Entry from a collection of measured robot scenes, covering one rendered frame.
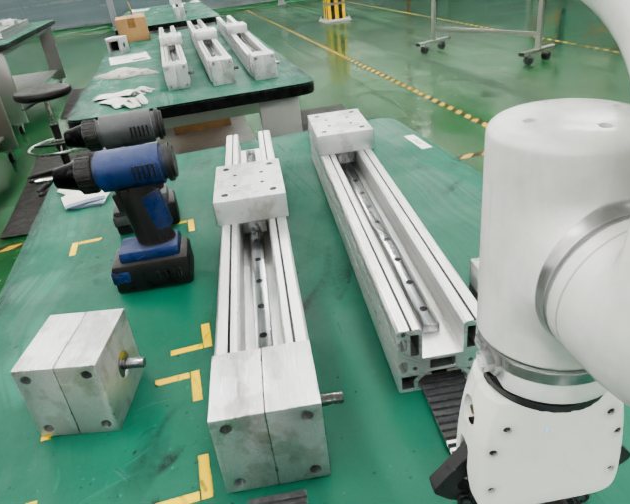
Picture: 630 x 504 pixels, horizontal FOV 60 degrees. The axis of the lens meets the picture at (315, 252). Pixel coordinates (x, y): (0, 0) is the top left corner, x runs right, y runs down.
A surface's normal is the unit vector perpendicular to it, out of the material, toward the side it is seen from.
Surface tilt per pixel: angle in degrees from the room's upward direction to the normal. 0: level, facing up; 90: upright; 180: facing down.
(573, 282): 61
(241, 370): 0
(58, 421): 90
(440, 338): 0
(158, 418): 0
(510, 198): 90
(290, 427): 90
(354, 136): 90
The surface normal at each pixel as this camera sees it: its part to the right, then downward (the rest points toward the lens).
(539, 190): -0.67, 0.42
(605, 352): -0.92, 0.28
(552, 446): 0.13, 0.48
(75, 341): -0.11, -0.87
